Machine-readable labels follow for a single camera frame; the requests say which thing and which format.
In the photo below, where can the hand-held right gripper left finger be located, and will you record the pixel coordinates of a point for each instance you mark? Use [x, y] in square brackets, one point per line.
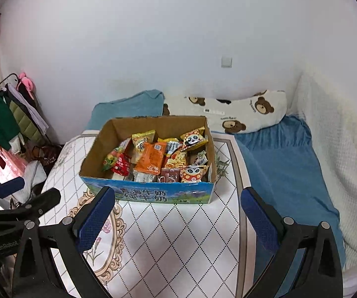
[94, 220]

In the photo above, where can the blue blanket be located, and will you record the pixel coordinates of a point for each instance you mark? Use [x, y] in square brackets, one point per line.
[274, 161]

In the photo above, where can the pile of colourful snack packets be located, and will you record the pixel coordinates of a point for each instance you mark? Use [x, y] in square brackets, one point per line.
[153, 158]

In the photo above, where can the white wall switch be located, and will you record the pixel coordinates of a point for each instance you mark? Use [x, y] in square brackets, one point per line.
[227, 62]

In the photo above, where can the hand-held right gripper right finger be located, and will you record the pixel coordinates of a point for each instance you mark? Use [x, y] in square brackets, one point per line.
[259, 217]

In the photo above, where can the brown bag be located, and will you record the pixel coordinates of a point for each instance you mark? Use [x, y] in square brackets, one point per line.
[43, 155]

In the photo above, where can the white diamond pattern quilt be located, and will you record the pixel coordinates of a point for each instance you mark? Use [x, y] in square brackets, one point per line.
[181, 239]

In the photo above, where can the white knitted blanket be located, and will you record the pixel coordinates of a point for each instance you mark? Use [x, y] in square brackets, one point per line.
[336, 149]

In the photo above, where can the bear print pillow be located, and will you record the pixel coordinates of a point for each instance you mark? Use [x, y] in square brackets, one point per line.
[243, 111]

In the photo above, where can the pink printed cloth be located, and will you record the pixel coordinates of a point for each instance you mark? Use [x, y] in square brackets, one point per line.
[11, 167]

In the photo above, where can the white remote control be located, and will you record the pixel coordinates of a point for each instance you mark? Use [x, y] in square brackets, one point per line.
[214, 112]

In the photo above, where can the cardboard box with blue print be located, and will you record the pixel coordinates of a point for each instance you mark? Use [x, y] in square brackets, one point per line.
[153, 194]

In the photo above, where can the pink plush toy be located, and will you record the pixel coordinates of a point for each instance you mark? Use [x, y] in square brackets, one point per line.
[26, 80]

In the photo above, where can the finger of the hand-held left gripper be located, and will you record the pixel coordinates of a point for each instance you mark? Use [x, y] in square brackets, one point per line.
[46, 200]
[11, 186]

